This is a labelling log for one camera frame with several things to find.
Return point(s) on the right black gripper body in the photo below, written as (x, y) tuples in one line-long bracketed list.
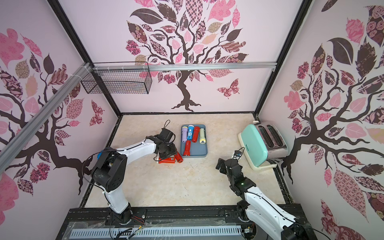
[(226, 165)]

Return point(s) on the pale green flashlight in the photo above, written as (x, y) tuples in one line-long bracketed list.
[(202, 136)]

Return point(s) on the aluminium rail left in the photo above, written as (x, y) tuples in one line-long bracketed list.
[(11, 150)]

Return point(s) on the mint green toaster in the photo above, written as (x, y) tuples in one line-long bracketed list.
[(263, 143)]

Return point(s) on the blue flashlight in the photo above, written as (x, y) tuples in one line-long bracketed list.
[(190, 132)]

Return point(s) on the aluminium rail back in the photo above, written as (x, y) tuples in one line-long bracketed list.
[(189, 67)]

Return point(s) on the red flashlight white head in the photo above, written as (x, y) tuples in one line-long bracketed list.
[(167, 161)]

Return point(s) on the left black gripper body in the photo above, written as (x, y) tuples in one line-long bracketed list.
[(168, 151)]

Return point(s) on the aluminium rail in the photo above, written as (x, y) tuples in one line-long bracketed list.
[(11, 150), (189, 67)]

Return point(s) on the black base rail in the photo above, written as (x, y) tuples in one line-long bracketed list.
[(97, 218)]

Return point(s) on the red flashlight front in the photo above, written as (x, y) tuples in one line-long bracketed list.
[(187, 148)]

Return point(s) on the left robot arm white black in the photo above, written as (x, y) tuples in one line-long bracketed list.
[(109, 172)]

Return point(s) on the white slotted cable duct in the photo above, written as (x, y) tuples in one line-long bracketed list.
[(156, 232)]

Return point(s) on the grey-blue storage tray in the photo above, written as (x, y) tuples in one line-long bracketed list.
[(197, 150)]

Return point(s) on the purple flashlight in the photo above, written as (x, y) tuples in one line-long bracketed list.
[(184, 137)]

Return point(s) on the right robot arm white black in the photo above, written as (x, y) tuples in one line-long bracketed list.
[(256, 207)]

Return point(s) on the black wire basket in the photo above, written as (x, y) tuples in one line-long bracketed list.
[(118, 78)]

